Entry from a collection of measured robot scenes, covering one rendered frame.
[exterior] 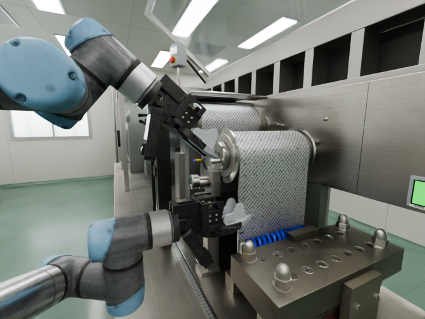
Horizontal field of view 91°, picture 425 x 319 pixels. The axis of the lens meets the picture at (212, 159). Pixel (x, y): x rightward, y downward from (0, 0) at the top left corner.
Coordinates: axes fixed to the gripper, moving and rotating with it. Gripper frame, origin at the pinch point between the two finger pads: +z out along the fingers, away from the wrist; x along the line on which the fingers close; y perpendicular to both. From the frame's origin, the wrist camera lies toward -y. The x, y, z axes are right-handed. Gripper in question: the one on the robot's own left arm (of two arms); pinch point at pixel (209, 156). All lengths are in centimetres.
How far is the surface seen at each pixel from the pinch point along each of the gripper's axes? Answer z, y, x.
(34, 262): 3, -161, 196
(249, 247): 15.3, -11.7, -12.2
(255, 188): 14.0, 0.6, -4.4
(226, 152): 2.5, 3.2, -1.6
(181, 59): -17, 36, 53
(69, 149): -63, -115, 552
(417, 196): 33.8, 18.3, -26.2
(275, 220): 26.1, -2.5, -4.4
